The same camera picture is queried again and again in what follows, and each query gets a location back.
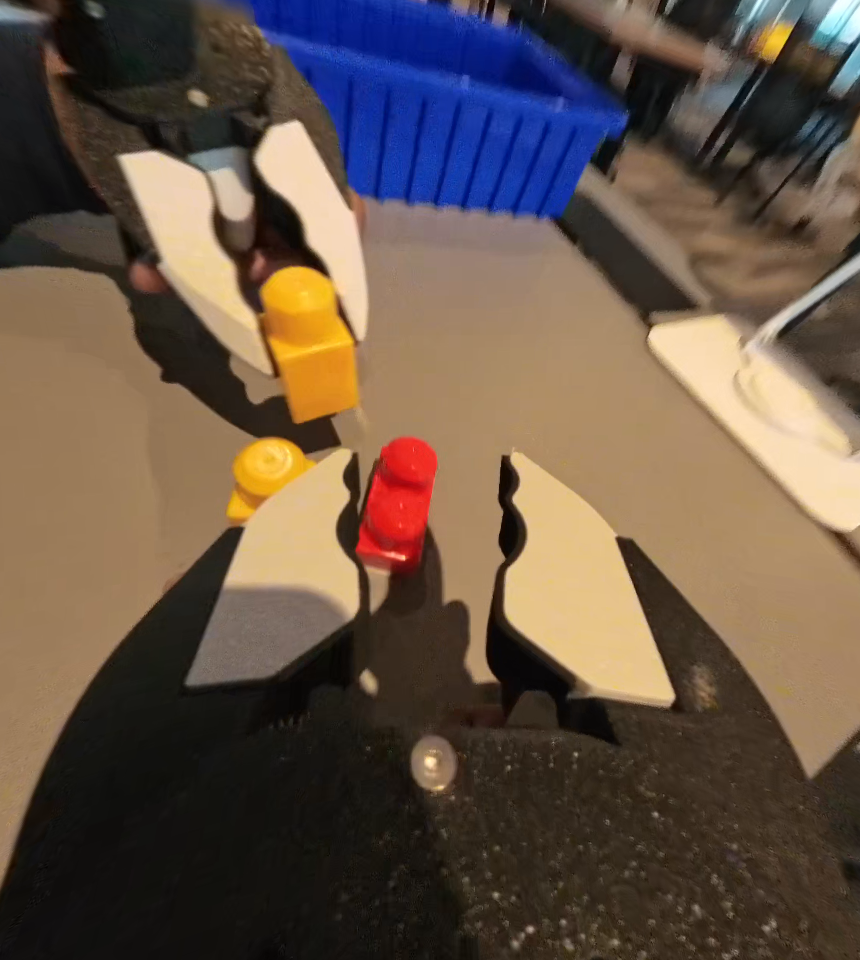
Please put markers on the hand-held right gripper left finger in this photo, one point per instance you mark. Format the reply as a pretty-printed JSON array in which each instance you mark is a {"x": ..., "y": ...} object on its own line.
[{"x": 287, "y": 555}]

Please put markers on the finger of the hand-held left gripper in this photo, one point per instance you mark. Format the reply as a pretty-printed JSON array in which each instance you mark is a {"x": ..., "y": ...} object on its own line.
[
  {"x": 182, "y": 225},
  {"x": 317, "y": 202}
]

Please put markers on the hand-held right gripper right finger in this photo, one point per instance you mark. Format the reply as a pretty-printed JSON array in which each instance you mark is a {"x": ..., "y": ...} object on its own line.
[{"x": 580, "y": 600}]

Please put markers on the yellow one-stud block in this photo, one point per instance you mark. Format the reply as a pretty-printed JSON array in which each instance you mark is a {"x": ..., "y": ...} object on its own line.
[
  {"x": 317, "y": 367},
  {"x": 265, "y": 469}
]

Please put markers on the red two-stud block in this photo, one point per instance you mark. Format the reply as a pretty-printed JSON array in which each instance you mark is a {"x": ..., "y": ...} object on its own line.
[{"x": 392, "y": 517}]

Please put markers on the person's left forearm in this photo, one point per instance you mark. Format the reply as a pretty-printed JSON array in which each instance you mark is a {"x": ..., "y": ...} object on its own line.
[{"x": 2, "y": 150}]

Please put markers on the person's left hand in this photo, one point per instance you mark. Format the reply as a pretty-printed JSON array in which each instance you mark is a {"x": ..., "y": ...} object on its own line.
[{"x": 146, "y": 276}]

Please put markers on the blue ribbed plastic bin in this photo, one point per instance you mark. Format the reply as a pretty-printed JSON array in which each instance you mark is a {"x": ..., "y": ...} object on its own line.
[{"x": 460, "y": 142}]

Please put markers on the white stand base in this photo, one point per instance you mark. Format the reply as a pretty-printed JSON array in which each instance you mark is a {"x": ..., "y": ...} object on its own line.
[{"x": 707, "y": 367}]

